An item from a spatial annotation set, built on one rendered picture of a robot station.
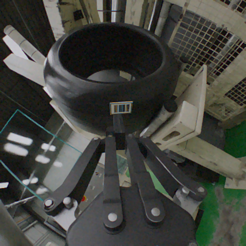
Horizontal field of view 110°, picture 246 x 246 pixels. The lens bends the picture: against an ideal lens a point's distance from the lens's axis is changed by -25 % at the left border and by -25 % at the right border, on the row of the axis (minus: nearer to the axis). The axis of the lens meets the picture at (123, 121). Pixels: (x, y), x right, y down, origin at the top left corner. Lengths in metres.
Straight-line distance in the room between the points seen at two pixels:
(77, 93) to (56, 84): 0.09
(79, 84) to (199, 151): 0.77
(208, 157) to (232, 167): 0.25
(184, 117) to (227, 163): 0.72
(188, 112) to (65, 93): 0.37
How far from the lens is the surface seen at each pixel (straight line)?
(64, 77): 0.39
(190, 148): 0.81
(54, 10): 0.93
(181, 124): 0.36
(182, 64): 0.58
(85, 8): 0.93
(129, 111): 0.32
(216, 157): 0.95
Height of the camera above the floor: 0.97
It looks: 6 degrees up
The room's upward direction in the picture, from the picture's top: 64 degrees counter-clockwise
